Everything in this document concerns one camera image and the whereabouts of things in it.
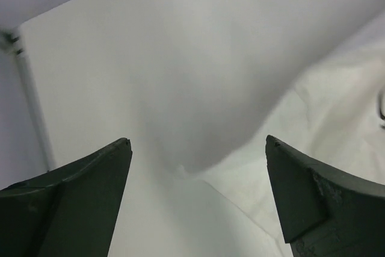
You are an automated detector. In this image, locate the left aluminium frame post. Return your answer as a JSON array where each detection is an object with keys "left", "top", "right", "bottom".
[{"left": 1, "top": 29, "right": 54, "bottom": 172}]

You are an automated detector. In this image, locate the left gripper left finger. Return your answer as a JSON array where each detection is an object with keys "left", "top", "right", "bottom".
[{"left": 1, "top": 138, "right": 132, "bottom": 256}]

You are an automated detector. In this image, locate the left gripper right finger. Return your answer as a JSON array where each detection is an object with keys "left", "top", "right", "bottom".
[{"left": 265, "top": 135, "right": 384, "bottom": 256}]

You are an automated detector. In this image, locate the white t shirt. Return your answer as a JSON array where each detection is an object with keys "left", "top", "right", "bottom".
[{"left": 176, "top": 14, "right": 385, "bottom": 257}]

